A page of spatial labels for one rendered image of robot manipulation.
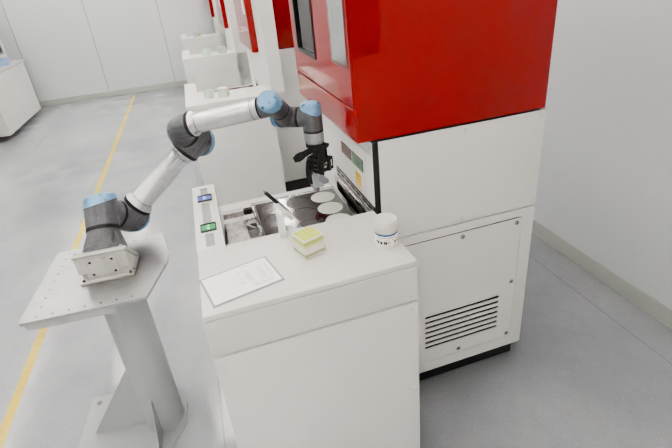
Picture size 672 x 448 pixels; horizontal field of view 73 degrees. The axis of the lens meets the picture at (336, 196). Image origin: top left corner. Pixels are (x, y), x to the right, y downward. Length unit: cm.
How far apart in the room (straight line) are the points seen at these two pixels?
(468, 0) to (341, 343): 113
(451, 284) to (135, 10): 832
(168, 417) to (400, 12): 186
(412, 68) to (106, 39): 838
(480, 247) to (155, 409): 152
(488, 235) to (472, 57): 73
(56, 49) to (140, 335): 814
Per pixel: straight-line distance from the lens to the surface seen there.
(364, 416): 171
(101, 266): 183
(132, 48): 957
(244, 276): 138
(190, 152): 187
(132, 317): 195
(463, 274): 200
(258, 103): 160
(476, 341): 229
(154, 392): 219
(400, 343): 154
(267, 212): 186
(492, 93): 172
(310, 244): 138
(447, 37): 158
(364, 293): 136
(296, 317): 133
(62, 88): 987
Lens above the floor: 174
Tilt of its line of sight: 26 degrees down
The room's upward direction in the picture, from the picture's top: 6 degrees counter-clockwise
